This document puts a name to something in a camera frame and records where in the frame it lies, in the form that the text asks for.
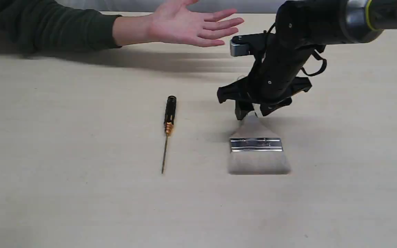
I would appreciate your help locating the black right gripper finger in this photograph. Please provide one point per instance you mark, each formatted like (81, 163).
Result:
(267, 109)
(242, 109)

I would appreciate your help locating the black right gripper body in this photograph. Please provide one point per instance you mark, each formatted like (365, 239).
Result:
(274, 80)

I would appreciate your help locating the wide white paint brush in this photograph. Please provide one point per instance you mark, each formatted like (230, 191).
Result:
(255, 149)

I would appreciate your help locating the black and gold screwdriver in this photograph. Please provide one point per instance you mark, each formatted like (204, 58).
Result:
(169, 116)

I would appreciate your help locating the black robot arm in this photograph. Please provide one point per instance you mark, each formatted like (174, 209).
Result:
(318, 23)

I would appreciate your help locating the dark green sleeved forearm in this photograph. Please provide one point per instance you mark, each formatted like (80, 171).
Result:
(45, 25)

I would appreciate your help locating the person's bare hand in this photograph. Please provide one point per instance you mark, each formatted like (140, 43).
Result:
(173, 23)

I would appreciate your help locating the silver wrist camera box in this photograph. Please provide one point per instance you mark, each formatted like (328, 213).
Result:
(248, 44)

